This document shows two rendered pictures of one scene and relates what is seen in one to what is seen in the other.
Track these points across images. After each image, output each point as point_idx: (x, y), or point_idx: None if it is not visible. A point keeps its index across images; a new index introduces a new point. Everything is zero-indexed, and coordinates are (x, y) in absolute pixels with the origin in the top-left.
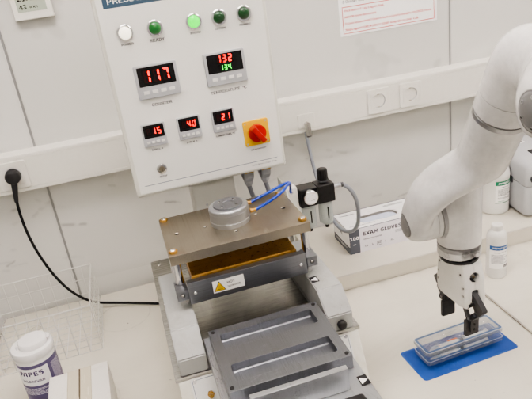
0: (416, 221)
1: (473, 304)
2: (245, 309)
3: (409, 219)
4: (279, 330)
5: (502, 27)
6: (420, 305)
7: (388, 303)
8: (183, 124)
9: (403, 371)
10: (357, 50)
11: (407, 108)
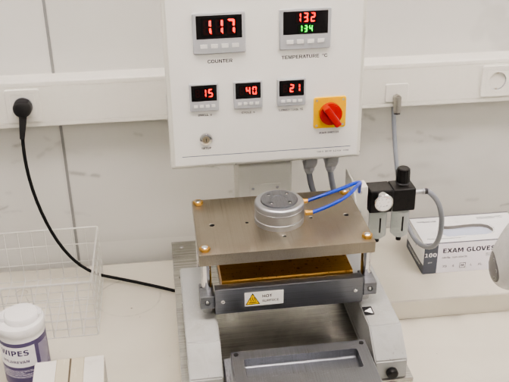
0: (507, 266)
1: None
2: (277, 328)
3: (500, 262)
4: (314, 367)
5: None
6: (498, 358)
7: (457, 347)
8: (241, 90)
9: None
10: (481, 10)
11: None
